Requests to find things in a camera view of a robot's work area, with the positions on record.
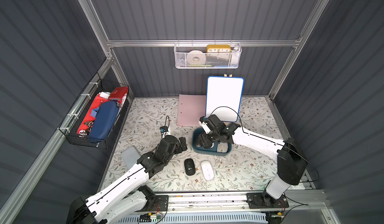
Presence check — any light grey white mouse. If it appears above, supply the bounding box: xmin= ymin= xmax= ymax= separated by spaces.
xmin=217 ymin=143 xmax=229 ymax=154

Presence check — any teal plastic storage box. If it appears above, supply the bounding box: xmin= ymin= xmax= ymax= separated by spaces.
xmin=192 ymin=128 xmax=232 ymax=157

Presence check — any black mouse with logo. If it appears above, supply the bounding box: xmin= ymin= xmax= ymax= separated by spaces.
xmin=184 ymin=158 xmax=196 ymax=176

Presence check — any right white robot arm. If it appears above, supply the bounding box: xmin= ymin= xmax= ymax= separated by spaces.
xmin=197 ymin=115 xmax=309 ymax=208

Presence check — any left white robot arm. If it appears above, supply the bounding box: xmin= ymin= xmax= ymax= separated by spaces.
xmin=66 ymin=135 xmax=188 ymax=224

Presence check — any pink paper folder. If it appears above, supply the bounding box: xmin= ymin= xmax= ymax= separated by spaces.
xmin=177 ymin=95 xmax=206 ymax=127

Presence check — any floral table mat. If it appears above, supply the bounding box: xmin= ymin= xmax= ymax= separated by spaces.
xmin=101 ymin=97 xmax=282 ymax=192

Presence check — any navy blue pouch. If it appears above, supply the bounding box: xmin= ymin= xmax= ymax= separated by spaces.
xmin=89 ymin=101 xmax=120 ymax=143

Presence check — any red package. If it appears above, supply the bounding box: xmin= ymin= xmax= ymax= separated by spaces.
xmin=77 ymin=87 xmax=129 ymax=137

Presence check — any white tape roll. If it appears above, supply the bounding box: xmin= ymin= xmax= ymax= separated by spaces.
xmin=186 ymin=50 xmax=206 ymax=66

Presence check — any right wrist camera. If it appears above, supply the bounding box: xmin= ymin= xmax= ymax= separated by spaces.
xmin=199 ymin=116 xmax=211 ymax=134

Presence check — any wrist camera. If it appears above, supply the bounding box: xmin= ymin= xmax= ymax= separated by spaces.
xmin=199 ymin=116 xmax=211 ymax=134
xmin=160 ymin=126 xmax=170 ymax=138

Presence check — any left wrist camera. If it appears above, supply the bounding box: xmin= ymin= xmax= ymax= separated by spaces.
xmin=160 ymin=126 xmax=170 ymax=138

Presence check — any white board blue frame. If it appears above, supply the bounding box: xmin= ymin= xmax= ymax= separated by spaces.
xmin=206 ymin=76 xmax=245 ymax=122

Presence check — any white wire wall basket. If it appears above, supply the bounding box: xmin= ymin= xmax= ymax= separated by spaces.
xmin=174 ymin=42 xmax=243 ymax=69

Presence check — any black wire side basket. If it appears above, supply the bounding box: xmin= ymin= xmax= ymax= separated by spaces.
xmin=59 ymin=74 xmax=130 ymax=149

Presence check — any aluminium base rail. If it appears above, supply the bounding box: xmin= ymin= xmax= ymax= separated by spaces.
xmin=79 ymin=189 xmax=341 ymax=224

